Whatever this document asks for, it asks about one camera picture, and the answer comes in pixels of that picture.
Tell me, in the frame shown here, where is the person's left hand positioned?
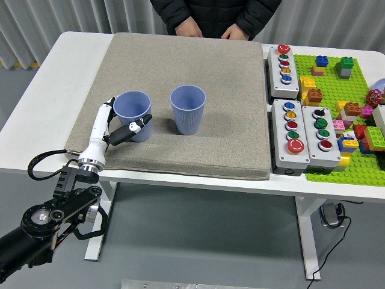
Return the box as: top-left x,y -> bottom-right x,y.
221,24 -> 250,42

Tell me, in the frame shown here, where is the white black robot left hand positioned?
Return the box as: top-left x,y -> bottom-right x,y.
78,96 -> 153,166

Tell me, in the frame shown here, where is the person's right hand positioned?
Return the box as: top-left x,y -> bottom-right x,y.
175,18 -> 203,39

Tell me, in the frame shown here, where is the blue ribbed plastic cup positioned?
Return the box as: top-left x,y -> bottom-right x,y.
112,90 -> 152,143
170,84 -> 207,136

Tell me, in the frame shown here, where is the person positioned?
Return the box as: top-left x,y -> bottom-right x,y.
149,0 -> 283,42

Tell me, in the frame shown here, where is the grey-brown fabric mat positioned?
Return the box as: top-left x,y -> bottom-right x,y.
64,32 -> 271,181

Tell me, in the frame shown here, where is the grey five-button control box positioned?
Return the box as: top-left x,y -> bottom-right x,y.
266,44 -> 301,99
270,98 -> 310,176

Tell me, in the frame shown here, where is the brown toy brick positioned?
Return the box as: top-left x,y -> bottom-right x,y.
342,102 -> 362,117
306,88 -> 324,106

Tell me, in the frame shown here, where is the green studded baseplate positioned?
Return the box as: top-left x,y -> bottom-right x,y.
293,54 -> 385,188

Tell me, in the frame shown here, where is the small green toy brick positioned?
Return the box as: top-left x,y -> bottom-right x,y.
336,56 -> 356,70

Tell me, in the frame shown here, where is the pale pleated curtain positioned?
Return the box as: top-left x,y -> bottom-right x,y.
0,0 -> 385,69

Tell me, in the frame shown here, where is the grey four-button control box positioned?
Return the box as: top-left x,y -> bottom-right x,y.
301,105 -> 342,175

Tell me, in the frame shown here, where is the white toy brick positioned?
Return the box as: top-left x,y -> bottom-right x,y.
339,111 -> 360,123

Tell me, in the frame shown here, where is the red valve handwheel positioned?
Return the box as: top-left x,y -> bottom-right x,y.
366,89 -> 383,107

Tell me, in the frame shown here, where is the pale blue bowl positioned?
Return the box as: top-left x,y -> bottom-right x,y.
372,78 -> 385,96

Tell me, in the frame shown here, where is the blue and yellow toy brick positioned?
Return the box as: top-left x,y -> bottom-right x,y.
336,137 -> 360,154

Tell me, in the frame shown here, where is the red toy brick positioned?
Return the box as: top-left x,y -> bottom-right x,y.
352,124 -> 368,140

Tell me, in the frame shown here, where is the white table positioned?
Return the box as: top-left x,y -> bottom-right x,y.
0,31 -> 385,281

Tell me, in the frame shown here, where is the white box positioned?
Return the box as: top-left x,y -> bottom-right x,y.
372,104 -> 385,136

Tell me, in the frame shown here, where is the large green toy brick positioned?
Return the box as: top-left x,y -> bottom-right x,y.
363,126 -> 385,151

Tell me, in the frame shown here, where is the grey power adapter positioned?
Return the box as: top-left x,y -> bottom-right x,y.
319,203 -> 346,228

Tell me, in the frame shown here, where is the black power cable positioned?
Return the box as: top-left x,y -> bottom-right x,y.
309,215 -> 353,282

